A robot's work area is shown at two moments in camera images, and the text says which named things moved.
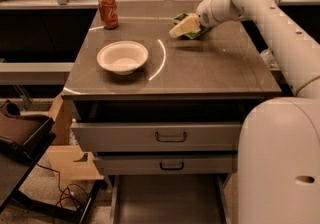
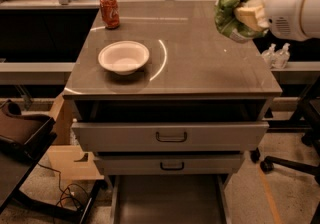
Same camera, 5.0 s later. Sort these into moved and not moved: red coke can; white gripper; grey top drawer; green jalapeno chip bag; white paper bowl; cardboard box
Moved: green jalapeno chip bag; white gripper
Not moved: cardboard box; white paper bowl; grey top drawer; red coke can
